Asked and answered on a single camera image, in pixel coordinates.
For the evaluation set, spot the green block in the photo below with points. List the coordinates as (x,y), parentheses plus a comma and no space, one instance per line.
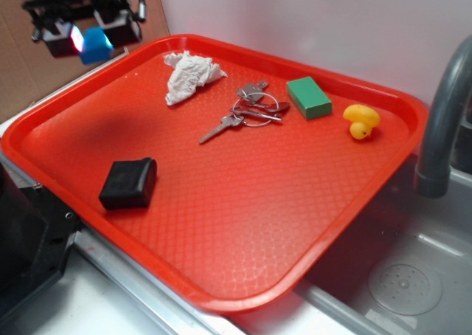
(309,98)

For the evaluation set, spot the yellow rubber duck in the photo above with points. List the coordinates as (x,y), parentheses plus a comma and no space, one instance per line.
(363,119)

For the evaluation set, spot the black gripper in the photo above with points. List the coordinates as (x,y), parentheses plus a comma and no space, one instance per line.
(122,28)

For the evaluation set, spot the red plastic tray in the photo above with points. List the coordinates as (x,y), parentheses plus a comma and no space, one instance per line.
(236,222)

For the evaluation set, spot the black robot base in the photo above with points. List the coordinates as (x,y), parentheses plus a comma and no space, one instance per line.
(36,234)

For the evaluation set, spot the crumpled white paper towel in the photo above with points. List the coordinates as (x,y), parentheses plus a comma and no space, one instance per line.
(189,73)

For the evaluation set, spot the grey faucet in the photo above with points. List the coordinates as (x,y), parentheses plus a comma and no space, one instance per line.
(446,142)

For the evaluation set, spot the silver key bunch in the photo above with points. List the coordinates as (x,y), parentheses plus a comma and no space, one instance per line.
(254,108)

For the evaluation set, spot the grey sink basin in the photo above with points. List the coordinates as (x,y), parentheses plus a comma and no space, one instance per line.
(403,266)

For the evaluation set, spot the brown cardboard panel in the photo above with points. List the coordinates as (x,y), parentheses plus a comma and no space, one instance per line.
(28,71)

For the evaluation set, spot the blue block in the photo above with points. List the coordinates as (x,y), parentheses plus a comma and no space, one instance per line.
(96,47)

